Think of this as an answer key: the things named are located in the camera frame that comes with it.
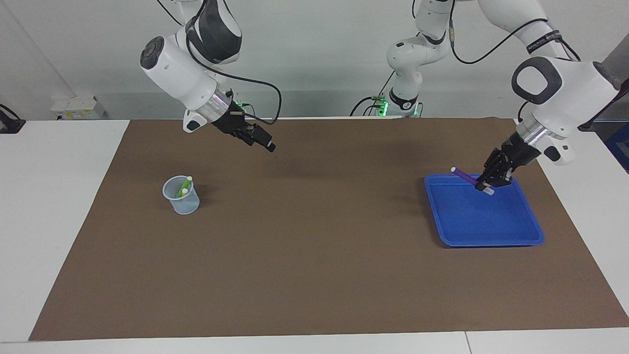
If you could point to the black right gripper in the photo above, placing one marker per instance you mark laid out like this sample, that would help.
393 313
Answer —
233 124

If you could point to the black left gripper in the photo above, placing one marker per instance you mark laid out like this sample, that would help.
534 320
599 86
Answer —
521 151

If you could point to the purple pen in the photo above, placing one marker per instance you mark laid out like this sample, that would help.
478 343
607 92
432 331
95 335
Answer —
462 173

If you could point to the green pen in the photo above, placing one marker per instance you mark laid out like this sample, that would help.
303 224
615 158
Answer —
187 183

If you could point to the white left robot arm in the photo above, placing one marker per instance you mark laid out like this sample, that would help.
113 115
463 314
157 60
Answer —
570 98

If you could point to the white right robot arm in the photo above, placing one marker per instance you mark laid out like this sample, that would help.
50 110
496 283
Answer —
182 73

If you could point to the blue plastic tray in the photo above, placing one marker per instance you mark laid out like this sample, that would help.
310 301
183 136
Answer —
481 221

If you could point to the black stand pole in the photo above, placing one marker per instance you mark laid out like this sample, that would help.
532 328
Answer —
582 124

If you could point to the translucent plastic cup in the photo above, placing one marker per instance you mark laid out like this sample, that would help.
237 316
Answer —
184 206

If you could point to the brown table mat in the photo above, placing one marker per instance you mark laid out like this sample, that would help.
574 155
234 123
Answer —
314 246

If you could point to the blue object beside table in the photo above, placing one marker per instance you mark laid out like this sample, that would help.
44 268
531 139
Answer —
620 142

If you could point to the black table clamp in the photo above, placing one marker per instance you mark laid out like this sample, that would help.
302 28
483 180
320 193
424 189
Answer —
10 125

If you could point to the white wall power strip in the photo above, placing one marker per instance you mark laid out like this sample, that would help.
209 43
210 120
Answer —
73 108

